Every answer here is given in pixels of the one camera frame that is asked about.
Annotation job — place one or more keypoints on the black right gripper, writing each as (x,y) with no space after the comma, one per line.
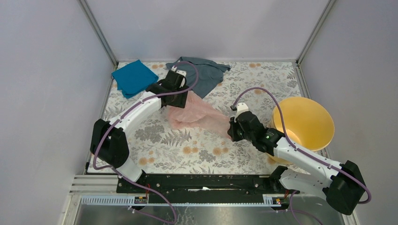
(231,131)

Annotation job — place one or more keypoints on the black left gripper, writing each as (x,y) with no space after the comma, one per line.
(180,102)

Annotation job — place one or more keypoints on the pink plastic trash bag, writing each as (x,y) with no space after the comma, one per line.
(198,114)

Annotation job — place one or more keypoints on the yellow plastic trash bin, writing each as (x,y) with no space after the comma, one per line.
(307,123)

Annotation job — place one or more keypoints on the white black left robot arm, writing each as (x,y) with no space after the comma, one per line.
(109,138)

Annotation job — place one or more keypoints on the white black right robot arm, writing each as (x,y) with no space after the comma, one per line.
(341,185)

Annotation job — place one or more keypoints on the blue folded cloth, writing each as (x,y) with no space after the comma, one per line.
(134,78)

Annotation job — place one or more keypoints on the grey-green crumpled cloth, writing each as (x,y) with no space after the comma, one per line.
(210,73)

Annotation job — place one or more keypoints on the floral patterned table cloth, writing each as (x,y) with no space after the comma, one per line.
(157,148)

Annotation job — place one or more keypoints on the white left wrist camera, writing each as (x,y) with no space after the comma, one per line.
(178,71)

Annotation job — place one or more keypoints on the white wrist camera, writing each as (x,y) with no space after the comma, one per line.
(178,71)
(239,108)

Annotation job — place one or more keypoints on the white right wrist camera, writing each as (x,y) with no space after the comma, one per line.
(239,108)

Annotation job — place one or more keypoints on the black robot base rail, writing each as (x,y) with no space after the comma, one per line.
(204,188)

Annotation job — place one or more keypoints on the aluminium frame post left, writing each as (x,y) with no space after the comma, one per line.
(98,31)

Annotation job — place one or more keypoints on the aluminium frame post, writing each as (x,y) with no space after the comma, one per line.
(326,11)
(98,31)

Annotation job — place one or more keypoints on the aluminium frame post right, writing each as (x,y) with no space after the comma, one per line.
(326,11)

